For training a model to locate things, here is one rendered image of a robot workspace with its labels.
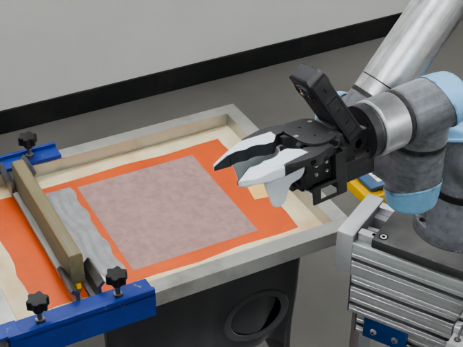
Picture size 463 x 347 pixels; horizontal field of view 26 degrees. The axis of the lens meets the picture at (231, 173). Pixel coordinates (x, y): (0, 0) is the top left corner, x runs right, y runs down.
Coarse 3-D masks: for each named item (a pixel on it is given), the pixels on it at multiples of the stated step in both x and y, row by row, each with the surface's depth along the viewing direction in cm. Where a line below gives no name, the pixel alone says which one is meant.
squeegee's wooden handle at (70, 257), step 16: (16, 160) 227; (16, 176) 226; (32, 176) 222; (32, 192) 217; (32, 208) 218; (48, 208) 212; (48, 224) 208; (48, 240) 212; (64, 240) 203; (64, 256) 202; (80, 256) 200; (80, 272) 202
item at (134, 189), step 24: (216, 144) 252; (120, 168) 243; (144, 168) 243; (168, 168) 243; (192, 168) 243; (48, 192) 235; (96, 192) 235; (120, 192) 235; (144, 192) 235; (168, 192) 235; (192, 192) 235; (216, 192) 235; (0, 216) 227; (24, 216) 227; (96, 216) 227; (120, 216) 227; (0, 240) 220; (24, 240) 220
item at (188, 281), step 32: (160, 128) 251; (192, 128) 255; (256, 128) 251; (64, 160) 241; (96, 160) 246; (256, 256) 210; (288, 256) 214; (0, 288) 202; (160, 288) 202; (192, 288) 205; (0, 320) 194
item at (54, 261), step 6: (18, 192) 228; (18, 198) 226; (18, 204) 225; (24, 204) 224; (24, 210) 223; (30, 216) 221; (30, 222) 219; (36, 222) 219; (36, 228) 217; (36, 234) 216; (42, 234) 215; (42, 240) 214; (42, 246) 213; (48, 246) 212; (48, 252) 211; (54, 258) 209; (54, 264) 207; (60, 264) 207; (60, 276) 205
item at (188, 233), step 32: (224, 192) 235; (128, 224) 225; (160, 224) 225; (192, 224) 225; (224, 224) 225; (256, 224) 225; (288, 224) 225; (32, 256) 216; (128, 256) 216; (160, 256) 216; (192, 256) 216; (32, 288) 207; (64, 288) 207
